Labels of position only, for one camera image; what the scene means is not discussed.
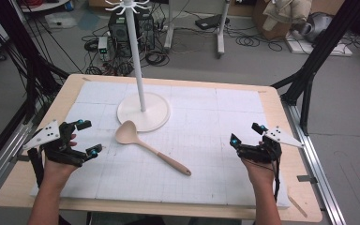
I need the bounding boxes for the white stand leg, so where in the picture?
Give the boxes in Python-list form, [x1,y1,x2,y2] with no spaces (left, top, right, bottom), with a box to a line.
[163,0,175,52]
[216,0,232,59]

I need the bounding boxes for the black metal frame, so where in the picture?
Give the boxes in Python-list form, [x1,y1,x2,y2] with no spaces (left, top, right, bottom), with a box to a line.
[270,0,360,136]
[0,0,71,126]

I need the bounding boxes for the black computer tower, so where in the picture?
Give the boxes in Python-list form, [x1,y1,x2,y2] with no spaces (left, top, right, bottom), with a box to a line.
[107,13,156,59]

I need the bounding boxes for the coiled black cable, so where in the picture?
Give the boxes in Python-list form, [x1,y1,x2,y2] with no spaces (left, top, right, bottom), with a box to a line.
[234,33,284,53]
[144,51,171,68]

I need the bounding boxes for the grey bag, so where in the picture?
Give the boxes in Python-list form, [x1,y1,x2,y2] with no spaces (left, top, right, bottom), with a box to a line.
[292,11,335,44]

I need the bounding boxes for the brown cardboard box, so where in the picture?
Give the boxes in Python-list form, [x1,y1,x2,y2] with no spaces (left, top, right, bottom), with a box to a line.
[252,0,294,40]

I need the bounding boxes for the flat black box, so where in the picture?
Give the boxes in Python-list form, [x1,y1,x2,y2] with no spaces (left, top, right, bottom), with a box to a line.
[194,13,231,31]

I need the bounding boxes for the white gridded mat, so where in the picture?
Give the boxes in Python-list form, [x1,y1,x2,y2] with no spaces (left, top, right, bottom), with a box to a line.
[29,80,292,210]

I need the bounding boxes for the thin wooden stick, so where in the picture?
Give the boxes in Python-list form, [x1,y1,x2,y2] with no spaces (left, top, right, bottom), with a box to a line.
[287,194,308,218]

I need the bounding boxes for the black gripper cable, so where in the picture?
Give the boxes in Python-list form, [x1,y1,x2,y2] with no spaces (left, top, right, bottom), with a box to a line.
[242,157,281,203]

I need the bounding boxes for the flat white board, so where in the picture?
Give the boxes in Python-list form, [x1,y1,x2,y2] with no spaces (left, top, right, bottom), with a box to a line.
[285,33,354,58]

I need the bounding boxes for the black strap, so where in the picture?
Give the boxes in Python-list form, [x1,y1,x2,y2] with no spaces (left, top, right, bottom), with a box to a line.
[27,147,45,188]

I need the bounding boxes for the wooden spoon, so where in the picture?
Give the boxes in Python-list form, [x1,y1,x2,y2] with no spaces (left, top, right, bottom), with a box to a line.
[114,120,192,177]

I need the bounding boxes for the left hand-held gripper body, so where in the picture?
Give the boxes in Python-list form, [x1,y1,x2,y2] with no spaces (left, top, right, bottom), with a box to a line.
[22,120,88,168]

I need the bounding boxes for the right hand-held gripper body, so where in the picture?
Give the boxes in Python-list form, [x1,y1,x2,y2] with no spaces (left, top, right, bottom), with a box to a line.
[237,126,305,164]

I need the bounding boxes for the small grey power box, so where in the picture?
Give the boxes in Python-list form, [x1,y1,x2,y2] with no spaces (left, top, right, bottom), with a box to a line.
[97,36,111,62]

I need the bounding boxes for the beige cloth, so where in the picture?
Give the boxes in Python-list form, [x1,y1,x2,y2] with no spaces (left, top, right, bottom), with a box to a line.
[262,0,313,32]

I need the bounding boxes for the aluminium rail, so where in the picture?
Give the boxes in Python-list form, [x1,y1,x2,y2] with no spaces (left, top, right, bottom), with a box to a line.
[280,98,348,225]
[0,120,36,205]

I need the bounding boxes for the person's right hand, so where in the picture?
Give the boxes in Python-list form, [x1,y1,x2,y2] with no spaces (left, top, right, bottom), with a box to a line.
[240,141,278,188]

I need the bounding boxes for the wooden table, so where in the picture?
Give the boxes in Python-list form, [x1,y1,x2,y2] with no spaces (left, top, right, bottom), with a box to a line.
[0,73,323,223]

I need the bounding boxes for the person's left hand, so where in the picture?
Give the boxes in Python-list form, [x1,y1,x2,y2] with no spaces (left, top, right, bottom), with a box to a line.
[40,133,79,189]

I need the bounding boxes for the grey metal bracket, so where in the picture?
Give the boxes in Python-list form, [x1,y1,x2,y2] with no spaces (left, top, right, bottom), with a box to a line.
[9,154,30,163]
[296,174,319,184]

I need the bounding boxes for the person's dark trousers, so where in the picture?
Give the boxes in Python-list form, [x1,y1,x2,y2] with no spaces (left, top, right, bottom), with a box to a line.
[87,211,255,225]

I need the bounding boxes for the white hook rack stand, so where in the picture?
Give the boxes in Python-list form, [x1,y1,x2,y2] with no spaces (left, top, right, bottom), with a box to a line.
[104,0,172,133]

